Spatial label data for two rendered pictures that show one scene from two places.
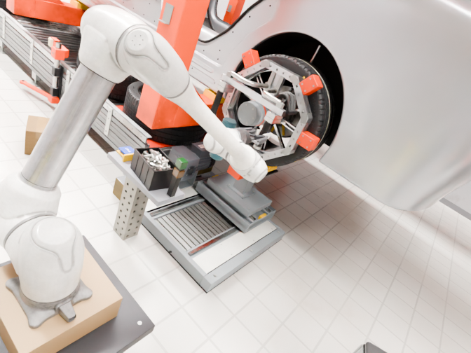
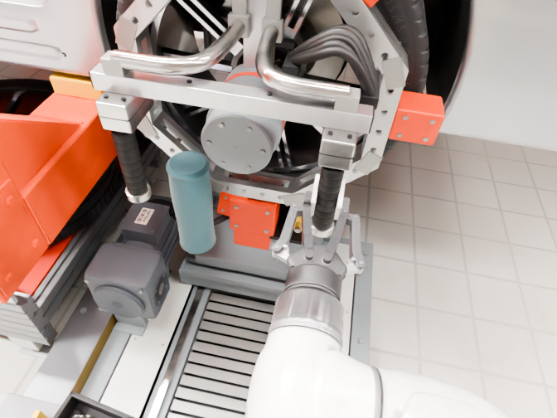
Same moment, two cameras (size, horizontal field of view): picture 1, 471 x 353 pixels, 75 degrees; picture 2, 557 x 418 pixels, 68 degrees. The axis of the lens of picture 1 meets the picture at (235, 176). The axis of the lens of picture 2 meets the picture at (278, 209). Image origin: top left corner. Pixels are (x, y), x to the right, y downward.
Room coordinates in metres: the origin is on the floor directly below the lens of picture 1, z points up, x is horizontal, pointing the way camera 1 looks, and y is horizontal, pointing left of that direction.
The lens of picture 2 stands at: (1.07, 0.20, 1.30)
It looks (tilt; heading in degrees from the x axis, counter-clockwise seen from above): 47 degrees down; 340
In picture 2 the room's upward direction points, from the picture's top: 5 degrees clockwise
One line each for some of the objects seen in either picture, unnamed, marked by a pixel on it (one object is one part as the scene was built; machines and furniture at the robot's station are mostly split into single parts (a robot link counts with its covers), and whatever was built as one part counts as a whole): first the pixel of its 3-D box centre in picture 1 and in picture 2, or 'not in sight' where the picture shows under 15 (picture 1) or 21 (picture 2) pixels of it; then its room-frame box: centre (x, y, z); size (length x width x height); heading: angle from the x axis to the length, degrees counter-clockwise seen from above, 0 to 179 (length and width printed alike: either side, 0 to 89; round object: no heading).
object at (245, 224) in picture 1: (235, 199); (263, 248); (1.93, -0.08, 0.13); 0.50 x 0.36 x 0.10; 62
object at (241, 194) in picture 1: (245, 178); (266, 212); (1.93, -0.08, 0.32); 0.40 x 0.30 x 0.28; 62
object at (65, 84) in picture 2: (216, 96); (89, 76); (2.19, 0.36, 0.71); 0.14 x 0.14 x 0.05; 62
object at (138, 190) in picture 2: (216, 103); (130, 162); (1.65, 0.26, 0.83); 0.04 x 0.04 x 0.16
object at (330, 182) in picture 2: (262, 134); (326, 197); (1.49, -0.04, 0.83); 0.04 x 0.04 x 0.16
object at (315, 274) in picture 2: (244, 136); (315, 274); (1.36, 0.04, 0.83); 0.09 x 0.08 x 0.07; 152
